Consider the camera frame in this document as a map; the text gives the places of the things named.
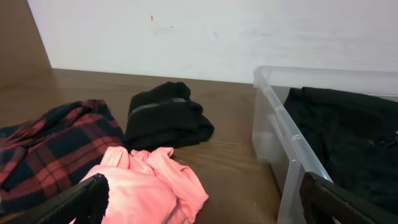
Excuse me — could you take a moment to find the red navy plaid shirt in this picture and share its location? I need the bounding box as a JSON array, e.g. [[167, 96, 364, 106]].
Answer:
[[1, 100, 124, 213]]

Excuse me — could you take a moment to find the black folded garment with band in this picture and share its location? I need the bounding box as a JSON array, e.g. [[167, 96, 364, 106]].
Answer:
[[125, 82, 215, 151]]

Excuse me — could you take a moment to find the pink crumpled garment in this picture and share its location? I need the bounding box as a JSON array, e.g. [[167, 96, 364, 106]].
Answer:
[[85, 146, 209, 224]]

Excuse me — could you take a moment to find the large black garment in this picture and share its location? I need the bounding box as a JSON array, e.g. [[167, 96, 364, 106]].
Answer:
[[284, 87, 397, 213]]

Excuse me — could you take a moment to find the clear plastic storage bin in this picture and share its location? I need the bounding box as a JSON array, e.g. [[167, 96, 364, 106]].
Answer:
[[252, 65, 397, 223]]

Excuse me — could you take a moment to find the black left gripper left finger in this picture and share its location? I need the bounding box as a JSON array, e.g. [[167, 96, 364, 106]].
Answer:
[[6, 173, 109, 224]]

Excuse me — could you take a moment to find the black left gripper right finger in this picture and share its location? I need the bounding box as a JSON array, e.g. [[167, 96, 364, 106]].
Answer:
[[299, 172, 397, 224]]

